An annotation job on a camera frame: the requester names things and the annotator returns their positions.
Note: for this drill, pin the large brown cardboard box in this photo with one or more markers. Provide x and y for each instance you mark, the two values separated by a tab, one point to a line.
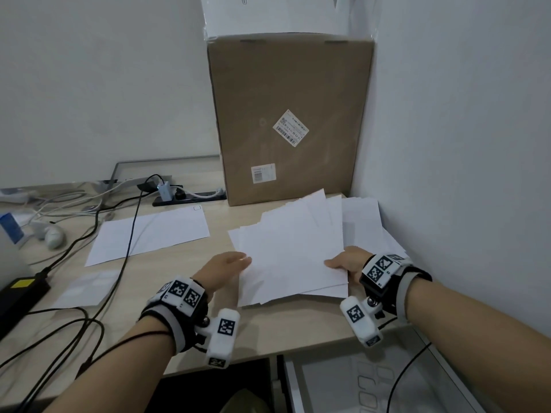
292	120

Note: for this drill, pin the person's left hand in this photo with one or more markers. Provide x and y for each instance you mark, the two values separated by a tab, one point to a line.
219	270

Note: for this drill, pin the white mouse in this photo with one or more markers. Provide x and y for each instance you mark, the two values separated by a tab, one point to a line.
50	236

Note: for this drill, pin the grey metal frame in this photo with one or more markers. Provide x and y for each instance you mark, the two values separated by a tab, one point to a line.
129	167

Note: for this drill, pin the light blue charger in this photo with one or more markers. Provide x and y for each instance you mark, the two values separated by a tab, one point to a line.
164	190

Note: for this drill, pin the black power strip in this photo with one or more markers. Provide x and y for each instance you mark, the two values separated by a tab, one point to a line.
202	196

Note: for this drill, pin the clear plastic sleeve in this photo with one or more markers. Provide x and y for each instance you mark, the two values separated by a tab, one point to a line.
88	288

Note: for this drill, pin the person's right forearm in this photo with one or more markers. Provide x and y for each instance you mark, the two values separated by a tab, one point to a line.
473	326

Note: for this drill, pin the left wrist camera with markers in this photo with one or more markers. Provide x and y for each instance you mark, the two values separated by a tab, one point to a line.
185	305

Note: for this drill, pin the person's right hand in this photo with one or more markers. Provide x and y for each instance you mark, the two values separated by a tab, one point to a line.
354	263

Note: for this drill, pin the wrist camera with markers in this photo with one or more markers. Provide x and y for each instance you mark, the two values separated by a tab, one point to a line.
379	279
185	305

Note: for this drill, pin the person's left thumb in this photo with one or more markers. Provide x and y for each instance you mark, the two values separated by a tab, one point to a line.
239	259

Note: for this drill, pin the right wrist camera with markers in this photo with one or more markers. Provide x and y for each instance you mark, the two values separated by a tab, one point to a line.
379	279

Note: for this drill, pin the blue card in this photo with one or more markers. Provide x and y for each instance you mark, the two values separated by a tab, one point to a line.
10	227

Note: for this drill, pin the pile of white paper sheets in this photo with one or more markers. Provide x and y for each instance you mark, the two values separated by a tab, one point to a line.
297	249

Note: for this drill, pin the person's right thumb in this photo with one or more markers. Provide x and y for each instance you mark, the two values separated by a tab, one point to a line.
336	263

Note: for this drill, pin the black power adapter yellow label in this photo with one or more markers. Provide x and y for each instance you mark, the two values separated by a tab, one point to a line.
21	298

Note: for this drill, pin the grey laptop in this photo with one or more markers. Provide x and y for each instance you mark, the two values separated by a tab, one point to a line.
10	262

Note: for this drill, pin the person's left forearm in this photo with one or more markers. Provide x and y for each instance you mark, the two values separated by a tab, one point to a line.
125	369

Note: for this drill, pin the single white paper sheet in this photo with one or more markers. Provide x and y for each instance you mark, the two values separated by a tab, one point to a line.
150	234

